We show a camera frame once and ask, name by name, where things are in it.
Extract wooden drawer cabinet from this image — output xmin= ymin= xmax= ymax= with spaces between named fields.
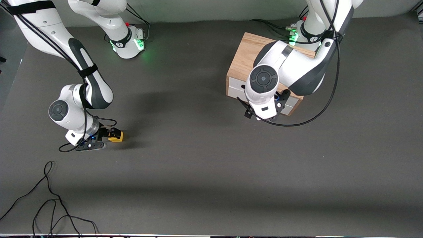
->
xmin=226 ymin=32 xmax=316 ymax=116

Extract dark grey table cover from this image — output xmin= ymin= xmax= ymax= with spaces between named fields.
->
xmin=0 ymin=15 xmax=423 ymax=237

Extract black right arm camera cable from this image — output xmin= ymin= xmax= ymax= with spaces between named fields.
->
xmin=0 ymin=0 xmax=118 ymax=153

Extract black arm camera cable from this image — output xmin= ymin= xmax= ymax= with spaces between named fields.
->
xmin=0 ymin=0 xmax=118 ymax=153
xmin=237 ymin=0 xmax=341 ymax=127

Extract thin black loose cable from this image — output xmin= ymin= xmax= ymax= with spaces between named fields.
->
xmin=0 ymin=161 xmax=81 ymax=238
xmin=32 ymin=198 xmax=99 ymax=238

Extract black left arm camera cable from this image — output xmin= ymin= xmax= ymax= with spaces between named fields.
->
xmin=237 ymin=0 xmax=341 ymax=127

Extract black left arm base cables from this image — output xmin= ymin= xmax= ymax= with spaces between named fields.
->
xmin=250 ymin=7 xmax=309 ymax=37

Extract black arm base cables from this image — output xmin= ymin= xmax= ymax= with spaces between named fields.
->
xmin=250 ymin=7 xmax=309 ymax=37
xmin=105 ymin=5 xmax=151 ymax=43

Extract black right arm base cables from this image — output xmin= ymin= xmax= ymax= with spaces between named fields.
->
xmin=105 ymin=5 xmax=151 ymax=43

